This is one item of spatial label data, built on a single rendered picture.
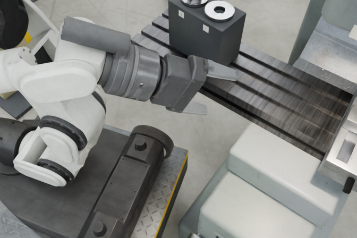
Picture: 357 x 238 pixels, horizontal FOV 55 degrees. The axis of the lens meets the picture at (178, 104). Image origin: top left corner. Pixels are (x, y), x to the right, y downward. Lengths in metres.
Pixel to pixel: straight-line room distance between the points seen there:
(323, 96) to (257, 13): 1.92
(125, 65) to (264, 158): 0.67
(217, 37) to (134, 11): 1.99
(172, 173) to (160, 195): 0.11
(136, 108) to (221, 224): 1.32
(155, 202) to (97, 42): 1.09
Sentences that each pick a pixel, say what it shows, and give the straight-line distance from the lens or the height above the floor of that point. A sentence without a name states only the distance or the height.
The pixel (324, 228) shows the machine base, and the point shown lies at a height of 0.20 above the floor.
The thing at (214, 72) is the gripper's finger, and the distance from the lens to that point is 0.58.
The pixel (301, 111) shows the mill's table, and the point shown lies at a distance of 1.12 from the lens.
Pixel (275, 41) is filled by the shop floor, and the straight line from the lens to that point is 2.79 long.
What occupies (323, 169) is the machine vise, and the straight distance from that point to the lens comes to 1.00.
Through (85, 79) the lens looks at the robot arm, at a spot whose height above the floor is 1.45.
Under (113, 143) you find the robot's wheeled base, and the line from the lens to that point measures 1.48.
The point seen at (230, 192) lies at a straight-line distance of 1.15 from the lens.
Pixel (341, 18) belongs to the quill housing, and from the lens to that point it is 0.83.
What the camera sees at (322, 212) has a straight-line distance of 1.09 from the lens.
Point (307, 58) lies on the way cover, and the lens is 1.35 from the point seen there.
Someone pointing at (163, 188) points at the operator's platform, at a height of 0.40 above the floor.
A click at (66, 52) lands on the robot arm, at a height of 1.47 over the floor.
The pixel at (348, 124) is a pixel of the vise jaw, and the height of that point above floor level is 1.06.
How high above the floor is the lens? 1.82
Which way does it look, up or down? 53 degrees down
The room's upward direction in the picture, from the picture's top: straight up
